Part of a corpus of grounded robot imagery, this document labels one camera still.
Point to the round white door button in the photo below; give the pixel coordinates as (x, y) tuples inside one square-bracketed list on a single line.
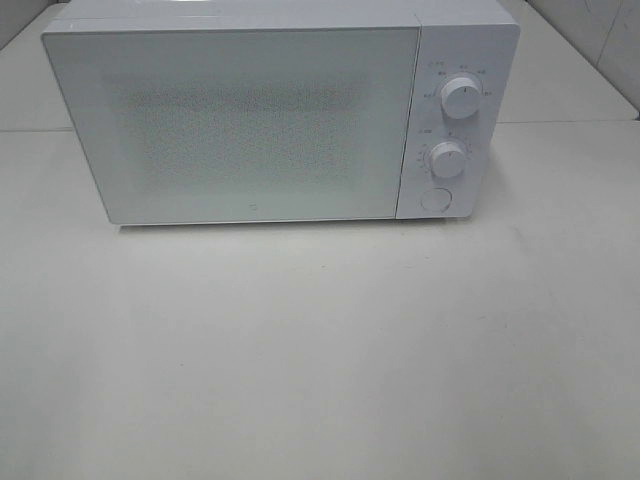
[(436, 200)]

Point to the white microwave door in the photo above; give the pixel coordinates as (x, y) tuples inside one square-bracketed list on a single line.
[(227, 127)]

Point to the white timer knob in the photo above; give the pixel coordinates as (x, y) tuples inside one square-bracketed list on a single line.
[(447, 159)]

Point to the upper white power knob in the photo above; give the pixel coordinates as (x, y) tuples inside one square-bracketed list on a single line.
[(460, 96)]

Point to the white microwave oven body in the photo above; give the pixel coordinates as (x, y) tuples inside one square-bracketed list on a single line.
[(476, 37)]

